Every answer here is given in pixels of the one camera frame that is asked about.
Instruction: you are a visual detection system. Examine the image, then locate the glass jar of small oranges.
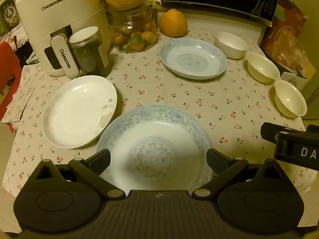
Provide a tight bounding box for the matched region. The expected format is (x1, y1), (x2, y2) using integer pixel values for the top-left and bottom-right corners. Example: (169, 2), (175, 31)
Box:
(108, 4), (157, 53)

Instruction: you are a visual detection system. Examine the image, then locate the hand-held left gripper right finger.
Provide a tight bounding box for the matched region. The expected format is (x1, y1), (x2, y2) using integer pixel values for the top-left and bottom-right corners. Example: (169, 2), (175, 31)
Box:
(191, 148), (285, 201)

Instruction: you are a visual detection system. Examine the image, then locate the clear plastic bag of oranges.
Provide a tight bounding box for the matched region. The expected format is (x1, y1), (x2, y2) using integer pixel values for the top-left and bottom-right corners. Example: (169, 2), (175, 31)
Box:
(264, 30), (311, 72)

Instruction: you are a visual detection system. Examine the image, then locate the white air fryer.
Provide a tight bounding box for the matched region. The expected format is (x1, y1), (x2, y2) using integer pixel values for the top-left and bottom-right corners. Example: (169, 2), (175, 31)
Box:
(15, 0), (112, 79)

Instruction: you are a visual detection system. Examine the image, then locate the cherry print tablecloth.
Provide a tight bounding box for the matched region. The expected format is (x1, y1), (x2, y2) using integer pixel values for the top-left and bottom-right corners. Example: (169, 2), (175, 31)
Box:
(2, 28), (319, 200)

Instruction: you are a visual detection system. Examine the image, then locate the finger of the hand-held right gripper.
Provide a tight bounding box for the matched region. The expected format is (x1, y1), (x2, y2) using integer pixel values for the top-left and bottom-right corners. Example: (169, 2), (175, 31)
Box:
(260, 122), (299, 141)

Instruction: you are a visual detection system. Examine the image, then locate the glass jar with dark contents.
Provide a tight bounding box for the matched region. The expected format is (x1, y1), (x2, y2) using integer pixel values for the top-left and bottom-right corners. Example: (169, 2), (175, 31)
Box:
(68, 26), (112, 77)

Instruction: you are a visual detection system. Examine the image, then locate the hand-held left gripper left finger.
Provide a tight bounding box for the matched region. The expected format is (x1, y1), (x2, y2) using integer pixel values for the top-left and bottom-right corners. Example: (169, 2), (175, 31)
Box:
(35, 149), (126, 201)

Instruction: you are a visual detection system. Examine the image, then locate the framed picture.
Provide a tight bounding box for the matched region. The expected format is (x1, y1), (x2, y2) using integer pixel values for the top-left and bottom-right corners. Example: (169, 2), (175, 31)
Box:
(0, 0), (20, 39)

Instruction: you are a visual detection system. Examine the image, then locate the red plastic stool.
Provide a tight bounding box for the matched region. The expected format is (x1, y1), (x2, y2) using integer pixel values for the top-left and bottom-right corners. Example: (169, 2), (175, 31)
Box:
(0, 41), (23, 120)

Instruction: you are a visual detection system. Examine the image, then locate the white plate with faint flowers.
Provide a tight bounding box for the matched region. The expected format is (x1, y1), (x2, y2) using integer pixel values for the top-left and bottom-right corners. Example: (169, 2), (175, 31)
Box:
(42, 75), (118, 148)

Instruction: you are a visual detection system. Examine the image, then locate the blue patterned plate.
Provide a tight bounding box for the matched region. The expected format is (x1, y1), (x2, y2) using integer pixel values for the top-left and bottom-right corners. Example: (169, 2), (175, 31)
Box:
(96, 105), (214, 196)
(159, 39), (227, 80)

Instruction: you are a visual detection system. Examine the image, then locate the small white box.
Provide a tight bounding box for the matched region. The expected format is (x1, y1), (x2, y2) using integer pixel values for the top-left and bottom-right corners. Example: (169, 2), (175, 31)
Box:
(280, 72), (308, 91)

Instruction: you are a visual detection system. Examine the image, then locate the cream bowl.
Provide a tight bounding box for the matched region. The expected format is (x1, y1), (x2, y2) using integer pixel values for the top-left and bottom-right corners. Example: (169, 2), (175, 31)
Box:
(246, 52), (281, 83)
(275, 80), (307, 118)

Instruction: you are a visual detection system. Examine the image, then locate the white bowl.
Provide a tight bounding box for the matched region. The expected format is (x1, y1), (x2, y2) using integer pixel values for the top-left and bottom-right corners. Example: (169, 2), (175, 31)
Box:
(214, 31), (248, 60)

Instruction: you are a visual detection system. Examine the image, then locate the red gift box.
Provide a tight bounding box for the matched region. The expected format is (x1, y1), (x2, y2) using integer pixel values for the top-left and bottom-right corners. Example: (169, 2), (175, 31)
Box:
(259, 0), (309, 63)

